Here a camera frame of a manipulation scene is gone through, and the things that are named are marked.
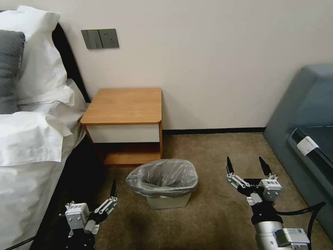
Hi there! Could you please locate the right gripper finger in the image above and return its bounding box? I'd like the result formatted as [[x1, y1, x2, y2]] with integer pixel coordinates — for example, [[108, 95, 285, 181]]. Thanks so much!
[[259, 157, 279, 181], [225, 156, 251, 191]]

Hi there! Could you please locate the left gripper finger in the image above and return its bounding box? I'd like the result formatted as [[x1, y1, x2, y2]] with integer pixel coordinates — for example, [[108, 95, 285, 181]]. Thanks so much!
[[95, 180, 120, 217]]

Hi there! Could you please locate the grey translucent garbage bag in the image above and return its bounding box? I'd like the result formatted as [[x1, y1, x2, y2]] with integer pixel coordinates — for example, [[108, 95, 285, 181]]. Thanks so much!
[[126, 158, 199, 199]]

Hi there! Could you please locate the white trash can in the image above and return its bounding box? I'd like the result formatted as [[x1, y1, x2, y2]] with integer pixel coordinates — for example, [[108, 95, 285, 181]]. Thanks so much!
[[145, 191, 192, 210]]

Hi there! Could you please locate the black bed base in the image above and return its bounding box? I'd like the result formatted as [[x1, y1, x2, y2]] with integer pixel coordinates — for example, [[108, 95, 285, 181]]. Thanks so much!
[[28, 125, 116, 250]]

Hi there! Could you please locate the white label tag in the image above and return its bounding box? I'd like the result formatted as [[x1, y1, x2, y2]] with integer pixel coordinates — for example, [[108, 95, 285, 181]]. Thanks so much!
[[297, 137, 320, 157]]

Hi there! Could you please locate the black baseboard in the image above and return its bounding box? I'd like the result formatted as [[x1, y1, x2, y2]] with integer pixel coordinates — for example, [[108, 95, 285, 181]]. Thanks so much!
[[162, 127, 267, 135]]

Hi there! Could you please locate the black strip on sofa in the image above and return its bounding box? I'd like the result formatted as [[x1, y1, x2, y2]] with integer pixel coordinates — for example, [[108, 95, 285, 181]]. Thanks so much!
[[287, 127, 333, 171]]

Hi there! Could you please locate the grey-blue sofa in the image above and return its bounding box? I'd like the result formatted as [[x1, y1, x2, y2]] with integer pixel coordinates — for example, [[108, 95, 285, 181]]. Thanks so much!
[[262, 64, 333, 235]]

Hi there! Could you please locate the white bed sheet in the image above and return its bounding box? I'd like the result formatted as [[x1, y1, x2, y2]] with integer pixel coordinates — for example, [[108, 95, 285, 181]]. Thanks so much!
[[0, 78, 90, 250]]

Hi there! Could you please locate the wooden nightstand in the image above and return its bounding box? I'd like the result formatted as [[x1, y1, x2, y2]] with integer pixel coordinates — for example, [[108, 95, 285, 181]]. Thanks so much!
[[80, 87, 164, 166]]

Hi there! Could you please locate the flat white pillow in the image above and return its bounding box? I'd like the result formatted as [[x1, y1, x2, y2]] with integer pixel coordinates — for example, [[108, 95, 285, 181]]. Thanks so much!
[[0, 111, 74, 167]]

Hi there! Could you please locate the black headboard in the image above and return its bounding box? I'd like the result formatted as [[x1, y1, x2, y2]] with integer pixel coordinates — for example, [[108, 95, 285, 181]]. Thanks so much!
[[51, 22, 92, 103]]

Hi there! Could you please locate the large white pillow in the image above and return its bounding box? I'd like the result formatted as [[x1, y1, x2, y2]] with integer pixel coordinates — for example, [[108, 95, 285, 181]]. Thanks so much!
[[0, 5, 76, 105]]

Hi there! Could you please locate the grey textured pillow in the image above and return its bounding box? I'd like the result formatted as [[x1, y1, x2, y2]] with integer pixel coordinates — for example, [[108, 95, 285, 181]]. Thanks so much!
[[0, 29, 26, 115]]

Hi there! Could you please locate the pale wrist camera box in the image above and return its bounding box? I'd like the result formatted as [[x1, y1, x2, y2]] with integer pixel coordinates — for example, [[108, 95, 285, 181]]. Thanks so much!
[[260, 178, 283, 202], [64, 202, 90, 230]]

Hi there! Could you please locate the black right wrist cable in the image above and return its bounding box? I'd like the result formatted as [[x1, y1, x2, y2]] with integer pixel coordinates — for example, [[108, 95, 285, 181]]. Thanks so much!
[[275, 202, 326, 230]]

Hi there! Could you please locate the thin black floor cable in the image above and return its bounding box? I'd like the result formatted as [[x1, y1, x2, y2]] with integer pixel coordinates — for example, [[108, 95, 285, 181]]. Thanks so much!
[[5, 235, 36, 249]]

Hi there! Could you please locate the grey wall switch panel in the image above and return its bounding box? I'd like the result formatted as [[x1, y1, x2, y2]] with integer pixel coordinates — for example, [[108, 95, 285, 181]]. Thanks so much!
[[81, 28, 120, 49]]

